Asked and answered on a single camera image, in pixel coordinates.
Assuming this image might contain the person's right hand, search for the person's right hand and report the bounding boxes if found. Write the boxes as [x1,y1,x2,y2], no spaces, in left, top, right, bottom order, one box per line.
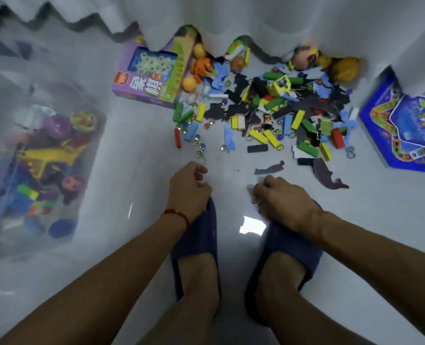
[252,175,325,235]

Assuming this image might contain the person's left hand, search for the person's left hand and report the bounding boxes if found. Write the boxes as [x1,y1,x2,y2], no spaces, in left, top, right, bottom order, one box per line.
[165,161,213,224]

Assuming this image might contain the person's left forearm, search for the person's left forearm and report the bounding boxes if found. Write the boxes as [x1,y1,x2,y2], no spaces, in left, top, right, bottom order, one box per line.
[0,215,189,345]

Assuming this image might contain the person's right forearm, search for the person's right forearm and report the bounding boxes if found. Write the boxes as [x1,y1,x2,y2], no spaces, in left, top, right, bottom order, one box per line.
[306,210,425,335]

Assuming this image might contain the grey crocodile foam piece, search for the grey crocodile foam piece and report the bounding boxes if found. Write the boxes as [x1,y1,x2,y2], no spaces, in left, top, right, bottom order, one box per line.
[253,160,285,176]

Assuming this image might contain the pile of coloured wooden blocks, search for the pile of coloured wooden blocks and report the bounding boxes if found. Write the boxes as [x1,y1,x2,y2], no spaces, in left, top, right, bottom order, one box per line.
[172,46,360,163]

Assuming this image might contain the person's right blue slipper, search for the person's right blue slipper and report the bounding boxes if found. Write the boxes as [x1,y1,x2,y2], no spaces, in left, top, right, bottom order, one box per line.
[245,201,324,325]

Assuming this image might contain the person's blue slipper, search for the person's blue slipper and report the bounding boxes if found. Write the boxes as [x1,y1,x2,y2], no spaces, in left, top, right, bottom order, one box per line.
[245,201,324,325]
[170,197,221,302]

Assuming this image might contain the grey whale foam piece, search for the grey whale foam piece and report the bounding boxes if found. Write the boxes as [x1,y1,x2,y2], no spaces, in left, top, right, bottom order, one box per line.
[312,157,350,190]

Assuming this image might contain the person's left blue slipper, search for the person's left blue slipper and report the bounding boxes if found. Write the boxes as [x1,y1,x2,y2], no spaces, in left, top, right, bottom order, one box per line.
[170,197,221,302]

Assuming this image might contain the pile of foam puzzle pieces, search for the pile of foam puzzle pieces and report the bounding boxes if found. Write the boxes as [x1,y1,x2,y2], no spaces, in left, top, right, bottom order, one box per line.
[201,60,360,166]

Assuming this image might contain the orange plastic toy carrot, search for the orange plastic toy carrot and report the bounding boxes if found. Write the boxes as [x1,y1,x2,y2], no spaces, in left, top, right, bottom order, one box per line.
[190,57,215,84]

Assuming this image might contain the purple and green toy box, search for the purple and green toy box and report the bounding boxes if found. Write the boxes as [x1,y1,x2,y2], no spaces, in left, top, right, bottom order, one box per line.
[112,25,199,110]

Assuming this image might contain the yellow green house-shaped piece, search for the yellow green house-shaped piece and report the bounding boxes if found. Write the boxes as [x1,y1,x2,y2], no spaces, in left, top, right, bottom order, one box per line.
[268,74,292,98]

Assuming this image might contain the person's right leg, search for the person's right leg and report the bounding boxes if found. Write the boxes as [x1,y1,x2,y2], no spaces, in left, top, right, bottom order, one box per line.
[254,251,375,345]

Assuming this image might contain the person's leg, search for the person's leg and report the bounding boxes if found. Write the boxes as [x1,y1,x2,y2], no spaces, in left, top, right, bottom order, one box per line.
[137,253,221,345]
[254,251,375,345]

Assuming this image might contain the person's left leg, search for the person's left leg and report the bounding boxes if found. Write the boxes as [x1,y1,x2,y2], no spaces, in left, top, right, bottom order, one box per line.
[137,253,221,345]

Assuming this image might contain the green and white toy vegetable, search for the green and white toy vegetable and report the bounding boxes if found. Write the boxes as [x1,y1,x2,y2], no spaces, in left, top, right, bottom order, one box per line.
[225,38,248,58]

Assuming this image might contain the peach toy fruit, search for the peach toy fruit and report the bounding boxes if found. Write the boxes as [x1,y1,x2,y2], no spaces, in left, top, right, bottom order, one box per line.
[291,46,320,71]

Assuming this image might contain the large yellow toy fruit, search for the large yellow toy fruit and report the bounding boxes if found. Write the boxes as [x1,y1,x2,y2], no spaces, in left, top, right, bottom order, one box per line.
[328,56,363,84]

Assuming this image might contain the heap of mixed plastic toys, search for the heap of mixed plastic toys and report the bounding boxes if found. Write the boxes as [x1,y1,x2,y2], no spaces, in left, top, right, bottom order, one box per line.
[0,108,99,241]

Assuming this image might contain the blue game board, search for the blue game board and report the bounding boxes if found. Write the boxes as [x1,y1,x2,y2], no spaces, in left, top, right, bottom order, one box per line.
[358,67,425,176]

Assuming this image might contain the white curtain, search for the white curtain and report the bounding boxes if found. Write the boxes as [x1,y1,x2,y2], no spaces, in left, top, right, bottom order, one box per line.
[0,0,425,102]

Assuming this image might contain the clear plastic storage bin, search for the clear plastic storage bin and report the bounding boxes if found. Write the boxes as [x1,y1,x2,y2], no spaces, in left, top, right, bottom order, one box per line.
[0,18,109,263]

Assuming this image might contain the red string bracelet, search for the red string bracelet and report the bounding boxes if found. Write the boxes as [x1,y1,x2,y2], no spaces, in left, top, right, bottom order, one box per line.
[161,209,191,234]

